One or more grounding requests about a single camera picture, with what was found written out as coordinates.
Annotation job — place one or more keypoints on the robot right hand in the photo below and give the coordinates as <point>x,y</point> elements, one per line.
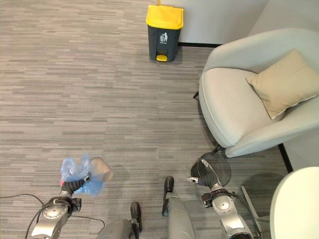
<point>208,175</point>

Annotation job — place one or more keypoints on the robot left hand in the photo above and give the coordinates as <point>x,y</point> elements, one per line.
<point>72,185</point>

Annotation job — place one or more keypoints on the blue plastic garbage bag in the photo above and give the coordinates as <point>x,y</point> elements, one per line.
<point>79,175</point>

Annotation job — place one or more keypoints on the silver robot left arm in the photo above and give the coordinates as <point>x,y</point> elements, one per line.
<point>51,216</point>

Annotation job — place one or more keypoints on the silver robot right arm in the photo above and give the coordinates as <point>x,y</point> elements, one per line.
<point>229,214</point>

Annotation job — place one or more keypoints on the grey yellow-lid pedal trash can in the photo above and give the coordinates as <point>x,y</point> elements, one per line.
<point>164,32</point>

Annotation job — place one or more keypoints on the black mesh wastebasket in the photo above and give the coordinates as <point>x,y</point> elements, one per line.
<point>219,169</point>

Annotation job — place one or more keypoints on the silver robot right leg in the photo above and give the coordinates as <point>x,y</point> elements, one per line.
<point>177,211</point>

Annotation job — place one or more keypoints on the silver robot leg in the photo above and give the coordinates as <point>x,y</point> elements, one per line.
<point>177,211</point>
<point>124,224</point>

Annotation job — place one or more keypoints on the silver robot left leg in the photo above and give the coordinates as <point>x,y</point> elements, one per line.
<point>124,224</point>

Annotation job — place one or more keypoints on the light grey armchair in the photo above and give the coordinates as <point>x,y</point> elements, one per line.
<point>256,97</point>

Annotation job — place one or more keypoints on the white round table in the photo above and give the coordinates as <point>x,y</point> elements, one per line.
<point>296,204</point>

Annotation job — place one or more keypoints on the beige cushion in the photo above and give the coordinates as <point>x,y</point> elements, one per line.
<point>284,83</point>

